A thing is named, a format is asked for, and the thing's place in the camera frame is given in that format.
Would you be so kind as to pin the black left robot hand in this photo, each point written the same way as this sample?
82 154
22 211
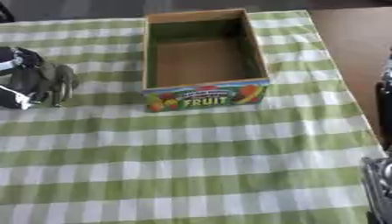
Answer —
28 58

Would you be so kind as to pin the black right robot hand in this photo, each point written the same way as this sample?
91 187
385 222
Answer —
385 113

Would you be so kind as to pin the grey-green toy animal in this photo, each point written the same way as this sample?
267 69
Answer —
53 78

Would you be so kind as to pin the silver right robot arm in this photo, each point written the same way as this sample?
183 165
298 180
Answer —
380 186

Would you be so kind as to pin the tan cardboard box green inside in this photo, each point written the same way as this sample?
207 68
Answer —
204 62

